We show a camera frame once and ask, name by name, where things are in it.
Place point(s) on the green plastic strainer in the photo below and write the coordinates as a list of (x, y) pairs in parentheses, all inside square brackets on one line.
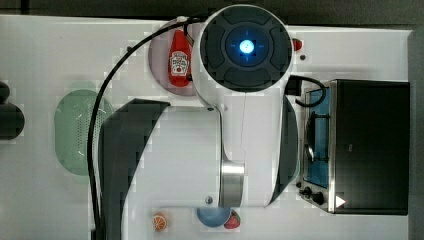
[(71, 123)]

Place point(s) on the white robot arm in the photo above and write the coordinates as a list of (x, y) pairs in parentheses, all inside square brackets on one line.
[(236, 148)]

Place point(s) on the red ketchup bottle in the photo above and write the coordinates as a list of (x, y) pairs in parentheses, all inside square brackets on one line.
[(179, 67)]

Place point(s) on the grey round plate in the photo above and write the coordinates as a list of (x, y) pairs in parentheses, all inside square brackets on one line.
[(158, 56)]

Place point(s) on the blue bowl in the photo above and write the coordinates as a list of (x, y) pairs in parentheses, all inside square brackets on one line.
[(213, 217)]

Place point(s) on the toy strawberry beside bowl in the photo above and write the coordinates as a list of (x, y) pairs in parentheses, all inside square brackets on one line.
[(234, 221)]

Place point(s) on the toy strawberry near banana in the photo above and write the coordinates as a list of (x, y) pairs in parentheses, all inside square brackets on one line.
[(297, 44)]

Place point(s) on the toy orange slice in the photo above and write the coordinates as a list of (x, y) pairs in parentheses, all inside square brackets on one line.
[(159, 222)]

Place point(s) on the black toaster oven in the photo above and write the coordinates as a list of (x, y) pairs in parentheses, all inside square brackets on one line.
[(355, 153)]

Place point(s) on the small black cylinder container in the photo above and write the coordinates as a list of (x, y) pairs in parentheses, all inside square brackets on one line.
[(4, 92)]

